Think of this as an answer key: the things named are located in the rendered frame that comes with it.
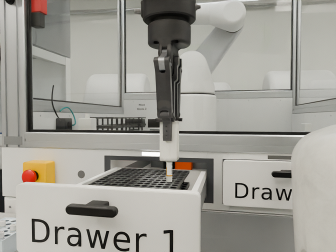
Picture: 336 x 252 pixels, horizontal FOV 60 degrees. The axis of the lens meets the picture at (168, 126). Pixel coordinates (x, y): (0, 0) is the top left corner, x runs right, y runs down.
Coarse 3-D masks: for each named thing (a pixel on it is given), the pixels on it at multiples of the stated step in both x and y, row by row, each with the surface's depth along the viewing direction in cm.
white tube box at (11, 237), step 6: (6, 222) 66; (12, 222) 66; (0, 228) 62; (6, 228) 62; (6, 234) 59; (12, 234) 58; (0, 240) 55; (6, 240) 57; (12, 240) 58; (0, 246) 55; (6, 246) 57; (12, 246) 58
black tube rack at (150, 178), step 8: (128, 168) 75; (136, 168) 75; (104, 176) 65; (112, 176) 65; (120, 176) 66; (128, 176) 66; (136, 176) 65; (144, 176) 65; (152, 176) 65; (160, 176) 66; (176, 176) 65; (184, 176) 65; (88, 184) 57; (96, 184) 57; (104, 184) 57; (112, 184) 58; (120, 184) 58; (128, 184) 58; (136, 184) 57; (144, 184) 57; (152, 184) 58; (160, 184) 58; (168, 184) 58; (176, 184) 58; (184, 184) 70
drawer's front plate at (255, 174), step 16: (224, 160) 71; (240, 160) 70; (256, 160) 70; (224, 176) 71; (240, 176) 70; (256, 176) 69; (272, 176) 68; (224, 192) 71; (240, 192) 70; (256, 192) 69; (272, 192) 68; (288, 192) 68; (288, 208) 68
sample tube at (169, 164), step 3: (168, 162) 51; (171, 162) 51; (168, 165) 51; (171, 165) 51; (168, 168) 51; (171, 168) 51; (168, 171) 51; (171, 171) 51; (168, 174) 51; (171, 174) 51; (168, 177) 51; (171, 177) 51; (168, 180) 51; (171, 180) 51
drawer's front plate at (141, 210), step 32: (32, 192) 45; (64, 192) 44; (96, 192) 43; (128, 192) 42; (160, 192) 41; (192, 192) 40; (64, 224) 44; (96, 224) 43; (128, 224) 42; (160, 224) 41; (192, 224) 40
